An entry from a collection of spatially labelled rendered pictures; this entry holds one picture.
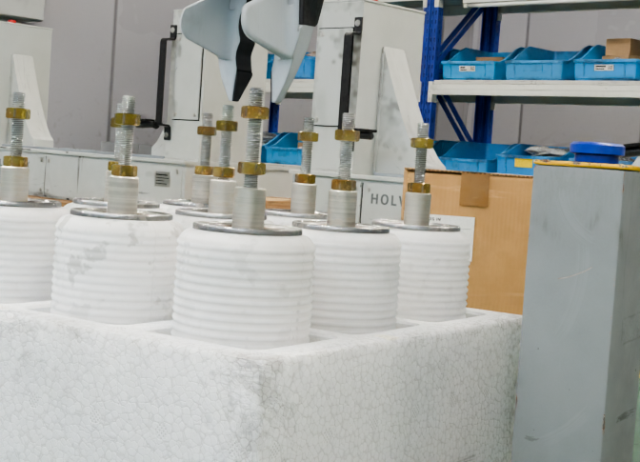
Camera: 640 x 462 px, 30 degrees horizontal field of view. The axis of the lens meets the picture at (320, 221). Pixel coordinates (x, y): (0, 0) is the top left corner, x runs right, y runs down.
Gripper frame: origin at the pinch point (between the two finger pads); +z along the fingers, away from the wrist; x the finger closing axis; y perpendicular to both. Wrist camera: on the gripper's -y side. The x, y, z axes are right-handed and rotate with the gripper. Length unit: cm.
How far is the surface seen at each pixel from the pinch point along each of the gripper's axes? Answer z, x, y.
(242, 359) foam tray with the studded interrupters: 17.4, 6.9, 7.5
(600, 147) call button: 2.6, 16.1, -18.8
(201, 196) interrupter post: 9.3, -25.3, -19.3
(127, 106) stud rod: 2.0, -11.4, 2.3
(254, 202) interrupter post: 8.1, 1.0, 1.2
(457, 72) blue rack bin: -48, -320, -494
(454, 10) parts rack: -91, -363, -549
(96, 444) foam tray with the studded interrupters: 24.9, -4.6, 8.9
